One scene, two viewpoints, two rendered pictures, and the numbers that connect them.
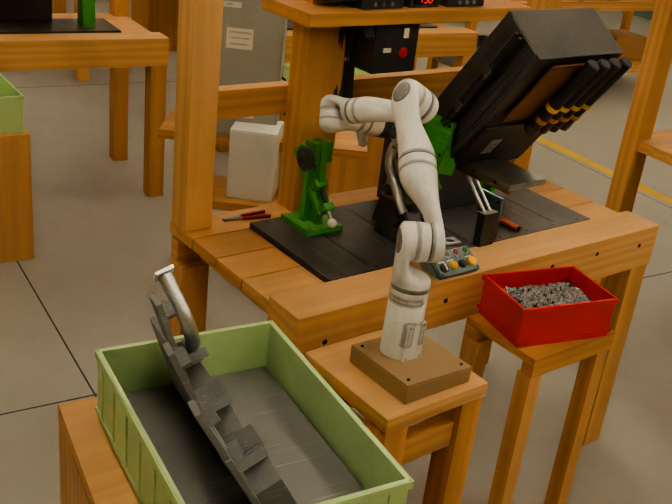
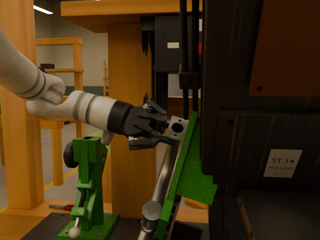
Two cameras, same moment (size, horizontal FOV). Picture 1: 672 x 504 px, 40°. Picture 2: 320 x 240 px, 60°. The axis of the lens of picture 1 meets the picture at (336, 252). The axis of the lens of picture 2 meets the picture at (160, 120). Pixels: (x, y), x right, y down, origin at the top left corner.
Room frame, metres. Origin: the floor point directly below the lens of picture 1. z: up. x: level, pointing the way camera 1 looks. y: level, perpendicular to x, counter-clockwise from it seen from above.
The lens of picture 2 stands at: (2.24, -0.61, 1.32)
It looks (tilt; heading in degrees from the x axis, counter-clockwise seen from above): 7 degrees down; 48
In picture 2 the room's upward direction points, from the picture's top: straight up
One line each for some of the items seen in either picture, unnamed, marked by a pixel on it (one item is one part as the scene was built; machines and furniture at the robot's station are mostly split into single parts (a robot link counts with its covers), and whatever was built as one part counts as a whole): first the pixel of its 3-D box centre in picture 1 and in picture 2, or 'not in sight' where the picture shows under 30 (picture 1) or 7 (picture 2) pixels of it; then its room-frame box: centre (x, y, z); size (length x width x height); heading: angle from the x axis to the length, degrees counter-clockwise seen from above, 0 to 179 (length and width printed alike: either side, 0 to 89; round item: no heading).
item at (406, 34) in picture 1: (384, 43); (187, 46); (2.84, -0.07, 1.42); 0.17 x 0.12 x 0.15; 129
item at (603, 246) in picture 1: (487, 277); not in sight; (2.53, -0.47, 0.82); 1.50 x 0.14 x 0.15; 129
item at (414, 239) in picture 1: (414, 257); not in sight; (1.93, -0.18, 1.14); 0.09 x 0.09 x 0.17; 9
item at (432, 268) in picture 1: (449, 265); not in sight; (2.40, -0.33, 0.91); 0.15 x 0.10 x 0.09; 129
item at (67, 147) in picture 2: (304, 158); (71, 154); (2.57, 0.12, 1.12); 0.07 x 0.03 x 0.08; 39
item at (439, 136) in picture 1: (438, 149); (197, 159); (2.65, -0.27, 1.17); 0.13 x 0.12 x 0.20; 129
